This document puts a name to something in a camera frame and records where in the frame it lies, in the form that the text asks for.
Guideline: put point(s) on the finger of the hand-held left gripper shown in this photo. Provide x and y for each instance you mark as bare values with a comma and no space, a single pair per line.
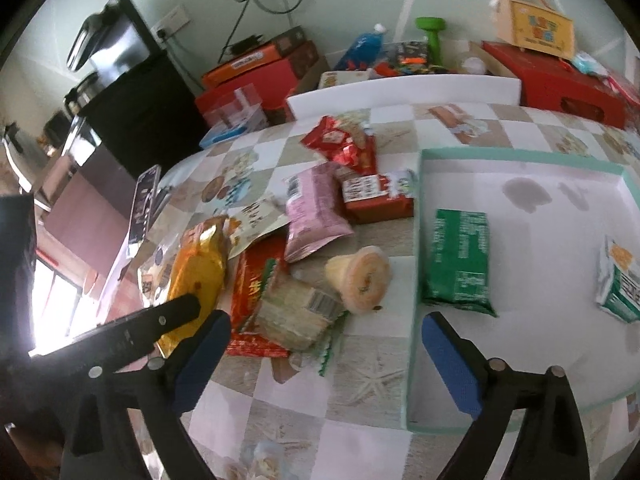
125,332

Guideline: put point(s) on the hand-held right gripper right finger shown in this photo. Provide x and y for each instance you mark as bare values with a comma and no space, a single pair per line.
450,365

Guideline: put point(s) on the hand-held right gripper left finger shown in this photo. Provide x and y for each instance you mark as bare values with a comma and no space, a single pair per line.
200,365

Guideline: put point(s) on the yellow jelly cup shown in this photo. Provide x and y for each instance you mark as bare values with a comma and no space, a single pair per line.
362,280

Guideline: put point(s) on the green clear snack packet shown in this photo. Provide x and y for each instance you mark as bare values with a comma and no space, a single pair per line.
540,260

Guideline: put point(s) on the beige pastry packet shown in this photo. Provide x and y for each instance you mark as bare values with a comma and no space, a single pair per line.
257,222

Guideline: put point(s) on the brown cabinet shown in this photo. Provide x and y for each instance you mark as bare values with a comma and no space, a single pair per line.
80,210

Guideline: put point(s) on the red snack packet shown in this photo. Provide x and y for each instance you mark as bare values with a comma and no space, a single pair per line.
250,285

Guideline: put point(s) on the golden yellow snack packet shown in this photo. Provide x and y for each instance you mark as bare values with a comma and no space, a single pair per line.
197,270

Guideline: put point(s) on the clear cracker packet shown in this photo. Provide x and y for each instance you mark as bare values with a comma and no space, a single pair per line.
300,310

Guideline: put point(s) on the smartphone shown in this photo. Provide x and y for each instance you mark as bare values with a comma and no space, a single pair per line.
142,210

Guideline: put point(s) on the red snack box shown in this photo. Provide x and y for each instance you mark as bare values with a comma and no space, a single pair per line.
375,197

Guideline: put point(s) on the pink snack packet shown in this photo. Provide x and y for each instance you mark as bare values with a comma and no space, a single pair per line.
312,210

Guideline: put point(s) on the green and white snack packet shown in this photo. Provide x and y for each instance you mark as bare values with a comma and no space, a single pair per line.
622,280

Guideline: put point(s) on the blue tissue box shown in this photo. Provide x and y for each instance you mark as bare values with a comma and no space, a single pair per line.
230,132

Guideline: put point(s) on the red candy bag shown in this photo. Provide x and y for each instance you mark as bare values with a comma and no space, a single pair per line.
342,145

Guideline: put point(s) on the clear plastic box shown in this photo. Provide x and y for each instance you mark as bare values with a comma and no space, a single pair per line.
237,105

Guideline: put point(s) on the white board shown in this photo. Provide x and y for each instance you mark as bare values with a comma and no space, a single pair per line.
400,91

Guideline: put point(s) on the large red box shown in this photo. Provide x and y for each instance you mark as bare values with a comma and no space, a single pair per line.
272,87

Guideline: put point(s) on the orange box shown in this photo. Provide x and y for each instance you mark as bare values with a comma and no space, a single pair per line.
240,65

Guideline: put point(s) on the red cardboard box with cutout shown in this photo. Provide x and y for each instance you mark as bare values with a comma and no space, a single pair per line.
555,80

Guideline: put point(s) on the small card box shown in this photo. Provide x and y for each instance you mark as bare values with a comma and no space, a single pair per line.
342,80

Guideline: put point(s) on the colourful toy pack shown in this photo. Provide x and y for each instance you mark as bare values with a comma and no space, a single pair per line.
410,56

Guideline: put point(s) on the black power adapter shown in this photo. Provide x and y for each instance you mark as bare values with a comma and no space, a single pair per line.
247,42

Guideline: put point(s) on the green dumbbell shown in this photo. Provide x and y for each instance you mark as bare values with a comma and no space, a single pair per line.
431,40

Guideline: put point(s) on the blue bottle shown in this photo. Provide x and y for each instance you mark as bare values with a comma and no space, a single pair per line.
362,50

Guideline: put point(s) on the dark brown box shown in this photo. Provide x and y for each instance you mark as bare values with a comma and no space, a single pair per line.
300,50

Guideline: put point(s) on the yellow cardboard box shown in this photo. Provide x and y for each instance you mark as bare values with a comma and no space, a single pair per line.
537,27

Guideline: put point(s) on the wall socket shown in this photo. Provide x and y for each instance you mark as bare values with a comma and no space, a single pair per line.
170,21

